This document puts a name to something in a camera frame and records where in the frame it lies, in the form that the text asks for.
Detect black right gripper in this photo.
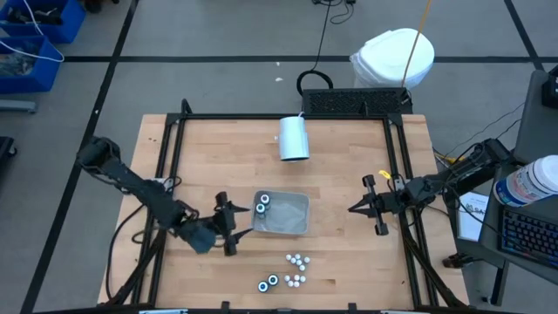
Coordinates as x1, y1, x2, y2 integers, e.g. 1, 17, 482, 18
347, 174, 425, 237

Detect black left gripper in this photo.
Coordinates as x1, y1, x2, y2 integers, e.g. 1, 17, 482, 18
179, 191, 254, 257

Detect grey plastic tray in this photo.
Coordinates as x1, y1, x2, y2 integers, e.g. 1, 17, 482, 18
250, 189, 311, 236

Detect white cylindrical cup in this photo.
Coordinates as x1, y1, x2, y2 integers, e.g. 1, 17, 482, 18
277, 115, 311, 163

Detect white paper sheet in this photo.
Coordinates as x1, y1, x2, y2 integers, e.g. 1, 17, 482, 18
455, 190, 492, 243

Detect black desk foot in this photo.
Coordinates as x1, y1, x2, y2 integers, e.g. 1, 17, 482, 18
441, 252, 483, 270

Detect black perforated metal box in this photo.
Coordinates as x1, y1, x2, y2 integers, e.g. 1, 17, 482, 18
301, 86, 414, 117

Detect grey desk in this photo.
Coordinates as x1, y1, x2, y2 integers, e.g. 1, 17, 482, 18
477, 161, 558, 287

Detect white bagged trash bin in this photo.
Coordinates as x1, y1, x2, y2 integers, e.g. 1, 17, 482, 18
350, 27, 436, 91

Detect white wipes canister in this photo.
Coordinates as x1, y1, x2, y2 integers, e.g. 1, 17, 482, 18
493, 154, 558, 208

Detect black keyboard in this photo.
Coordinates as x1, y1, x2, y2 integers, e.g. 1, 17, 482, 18
498, 206, 558, 270

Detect grey shelf panel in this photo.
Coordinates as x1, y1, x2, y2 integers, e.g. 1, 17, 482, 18
513, 69, 558, 166

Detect yellow pole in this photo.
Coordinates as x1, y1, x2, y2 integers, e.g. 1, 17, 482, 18
399, 0, 434, 89

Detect black device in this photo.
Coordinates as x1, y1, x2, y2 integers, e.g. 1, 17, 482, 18
541, 65, 558, 110

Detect black object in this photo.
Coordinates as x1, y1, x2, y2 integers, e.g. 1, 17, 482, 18
0, 135, 18, 175

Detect blue plastic storage bin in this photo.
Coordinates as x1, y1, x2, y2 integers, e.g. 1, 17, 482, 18
0, 0, 86, 44
0, 35, 65, 95

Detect grey metal bar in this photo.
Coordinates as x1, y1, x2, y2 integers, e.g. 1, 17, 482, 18
0, 99, 39, 115

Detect yellow network cable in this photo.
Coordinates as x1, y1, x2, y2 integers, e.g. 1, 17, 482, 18
433, 150, 464, 166

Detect black aluminium table frame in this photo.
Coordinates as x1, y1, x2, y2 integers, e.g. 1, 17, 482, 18
98, 98, 471, 314

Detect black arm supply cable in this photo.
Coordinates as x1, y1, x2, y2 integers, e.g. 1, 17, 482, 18
105, 202, 147, 303

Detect black coiled floor cable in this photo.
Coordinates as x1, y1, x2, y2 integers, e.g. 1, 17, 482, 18
296, 0, 335, 98

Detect black plug cables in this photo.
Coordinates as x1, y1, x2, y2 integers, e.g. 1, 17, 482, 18
310, 0, 357, 25

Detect white cable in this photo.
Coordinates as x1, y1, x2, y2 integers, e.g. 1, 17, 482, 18
0, 0, 65, 64

